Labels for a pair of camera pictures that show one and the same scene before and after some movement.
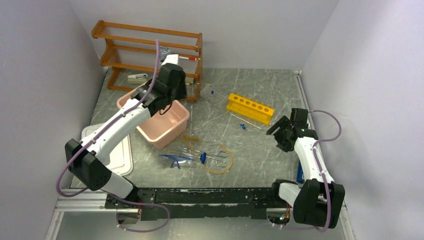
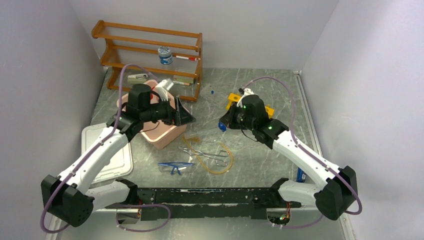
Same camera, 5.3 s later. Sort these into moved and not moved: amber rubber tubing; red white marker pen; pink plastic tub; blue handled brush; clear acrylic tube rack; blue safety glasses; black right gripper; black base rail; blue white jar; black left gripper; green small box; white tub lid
Moved: blue safety glasses; black left gripper; blue handled brush; black right gripper
Not moved: pink plastic tub; red white marker pen; clear acrylic tube rack; black base rail; green small box; amber rubber tubing; blue white jar; white tub lid
